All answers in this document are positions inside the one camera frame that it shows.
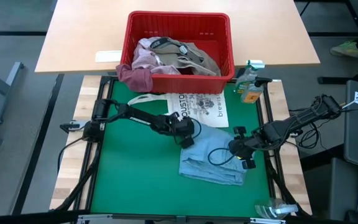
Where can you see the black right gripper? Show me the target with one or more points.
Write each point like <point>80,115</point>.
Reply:
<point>242,146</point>

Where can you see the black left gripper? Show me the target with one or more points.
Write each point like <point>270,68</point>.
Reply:
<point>179,126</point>

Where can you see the white printed tote bag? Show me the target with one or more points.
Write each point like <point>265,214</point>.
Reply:
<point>204,109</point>

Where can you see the light blue jeans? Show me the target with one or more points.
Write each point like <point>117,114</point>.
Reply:
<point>210,168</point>

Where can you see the maroon shirt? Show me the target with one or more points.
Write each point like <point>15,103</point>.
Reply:
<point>135,79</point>

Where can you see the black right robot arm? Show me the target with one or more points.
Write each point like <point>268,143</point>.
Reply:
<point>297,119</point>

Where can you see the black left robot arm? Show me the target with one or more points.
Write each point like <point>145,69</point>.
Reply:
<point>141,115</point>

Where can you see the red plastic laundry bin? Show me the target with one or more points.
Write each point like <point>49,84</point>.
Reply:
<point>179,25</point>

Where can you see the orange-label pump bottle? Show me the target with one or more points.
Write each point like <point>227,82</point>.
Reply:
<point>252,96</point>

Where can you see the green-label spray bottle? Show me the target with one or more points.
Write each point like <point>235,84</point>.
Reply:
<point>244,84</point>

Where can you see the clear spray bottle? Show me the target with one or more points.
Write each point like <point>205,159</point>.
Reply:
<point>275,208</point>

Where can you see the khaki trousers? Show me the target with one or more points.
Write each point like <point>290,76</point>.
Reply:
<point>194,56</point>

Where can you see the pink garment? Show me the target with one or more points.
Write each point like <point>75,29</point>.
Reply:
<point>145,59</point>

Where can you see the green table mat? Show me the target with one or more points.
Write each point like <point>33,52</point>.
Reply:
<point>126,186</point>

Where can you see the white paper label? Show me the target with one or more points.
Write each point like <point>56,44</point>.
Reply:
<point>108,56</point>

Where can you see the black desk foot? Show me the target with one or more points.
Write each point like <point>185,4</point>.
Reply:
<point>337,80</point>

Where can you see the light wooden desk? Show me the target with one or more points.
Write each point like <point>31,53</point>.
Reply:
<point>82,31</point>

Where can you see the green shoe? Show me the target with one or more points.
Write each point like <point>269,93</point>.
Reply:
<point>346,48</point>

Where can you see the grey metal desk leg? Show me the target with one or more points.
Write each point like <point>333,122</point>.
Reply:
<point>5,90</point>

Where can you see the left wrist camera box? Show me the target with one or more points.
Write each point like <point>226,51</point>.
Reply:
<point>187,142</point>

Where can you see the black frame strut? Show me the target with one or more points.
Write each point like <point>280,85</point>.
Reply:
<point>79,186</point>
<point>283,189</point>

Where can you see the black table frame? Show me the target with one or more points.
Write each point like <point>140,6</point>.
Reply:
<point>106,78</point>

